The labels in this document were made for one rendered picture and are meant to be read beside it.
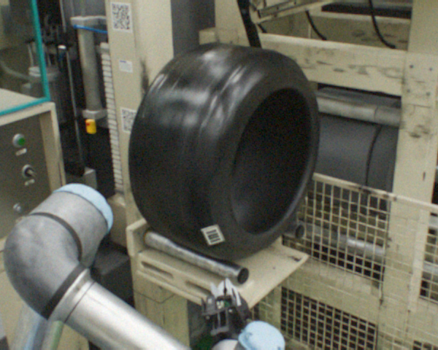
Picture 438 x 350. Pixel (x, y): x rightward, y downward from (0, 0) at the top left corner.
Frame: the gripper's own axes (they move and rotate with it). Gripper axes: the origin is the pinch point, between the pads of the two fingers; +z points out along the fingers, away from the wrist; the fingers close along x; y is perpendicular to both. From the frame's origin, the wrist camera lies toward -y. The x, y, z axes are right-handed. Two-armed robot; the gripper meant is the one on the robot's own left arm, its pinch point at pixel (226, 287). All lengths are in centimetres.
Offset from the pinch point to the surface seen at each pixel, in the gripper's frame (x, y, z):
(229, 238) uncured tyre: -2.7, 2.3, 14.1
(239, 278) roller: -0.5, -11.3, 14.4
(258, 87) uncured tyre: -21.4, 31.1, 27.6
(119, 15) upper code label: 7, 51, 57
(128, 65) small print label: 10, 38, 54
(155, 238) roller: 20.7, -4.9, 34.2
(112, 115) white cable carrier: 22, 25, 59
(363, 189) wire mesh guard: -39, -20, 45
